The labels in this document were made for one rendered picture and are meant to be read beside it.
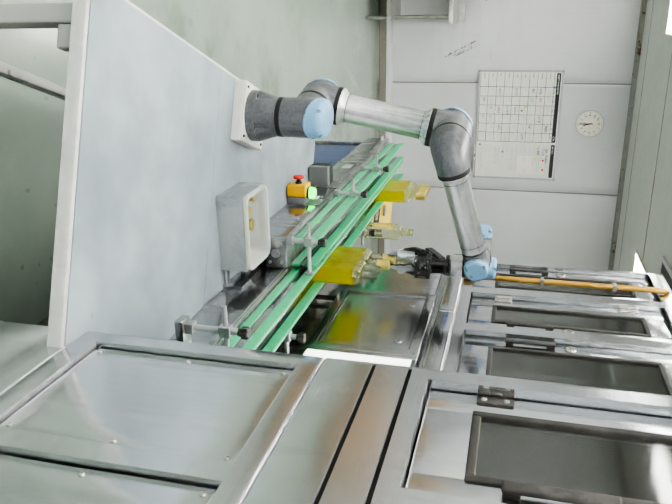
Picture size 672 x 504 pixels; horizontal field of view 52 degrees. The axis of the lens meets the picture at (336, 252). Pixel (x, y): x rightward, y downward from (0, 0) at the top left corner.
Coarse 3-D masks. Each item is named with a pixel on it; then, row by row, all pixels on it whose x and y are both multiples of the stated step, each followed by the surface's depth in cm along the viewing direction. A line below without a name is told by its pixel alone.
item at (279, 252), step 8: (272, 240) 212; (280, 240) 211; (272, 248) 213; (280, 248) 212; (288, 248) 214; (272, 256) 213; (280, 256) 213; (288, 256) 214; (272, 264) 215; (280, 264) 214; (288, 264) 215
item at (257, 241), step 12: (252, 192) 193; (264, 192) 204; (252, 204) 206; (264, 204) 205; (252, 216) 207; (264, 216) 207; (264, 228) 208; (252, 240) 210; (264, 240) 209; (252, 252) 208; (264, 252) 209; (252, 264) 199
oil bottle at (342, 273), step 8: (328, 264) 226; (336, 264) 226; (344, 264) 226; (352, 264) 226; (320, 272) 225; (328, 272) 224; (336, 272) 223; (344, 272) 223; (352, 272) 222; (360, 272) 223; (312, 280) 227; (320, 280) 226; (328, 280) 225; (336, 280) 224; (344, 280) 224; (352, 280) 223; (360, 280) 223
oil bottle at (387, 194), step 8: (384, 192) 319; (392, 192) 318; (400, 192) 317; (408, 192) 317; (376, 200) 321; (384, 200) 320; (392, 200) 319; (400, 200) 318; (408, 200) 318; (424, 200) 318
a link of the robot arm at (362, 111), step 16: (320, 80) 211; (336, 96) 206; (352, 96) 208; (336, 112) 206; (352, 112) 207; (368, 112) 206; (384, 112) 205; (400, 112) 205; (416, 112) 205; (432, 112) 203; (448, 112) 204; (464, 112) 206; (384, 128) 208; (400, 128) 206; (416, 128) 204; (432, 128) 202; (464, 128) 198
